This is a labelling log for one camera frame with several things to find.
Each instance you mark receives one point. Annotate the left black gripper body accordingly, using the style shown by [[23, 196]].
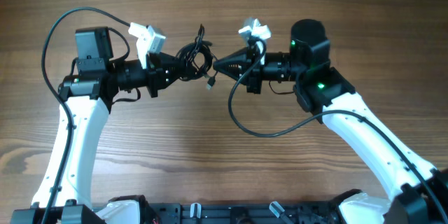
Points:
[[153, 74]]

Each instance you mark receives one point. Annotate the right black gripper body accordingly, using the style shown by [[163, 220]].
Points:
[[255, 72]]

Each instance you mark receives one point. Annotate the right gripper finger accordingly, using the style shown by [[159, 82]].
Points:
[[239, 57], [234, 71]]

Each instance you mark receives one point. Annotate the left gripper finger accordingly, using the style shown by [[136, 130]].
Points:
[[170, 77], [173, 64]]

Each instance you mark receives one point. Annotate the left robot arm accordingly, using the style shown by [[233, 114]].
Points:
[[64, 195]]

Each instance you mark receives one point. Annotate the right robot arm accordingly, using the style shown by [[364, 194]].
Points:
[[416, 191]]

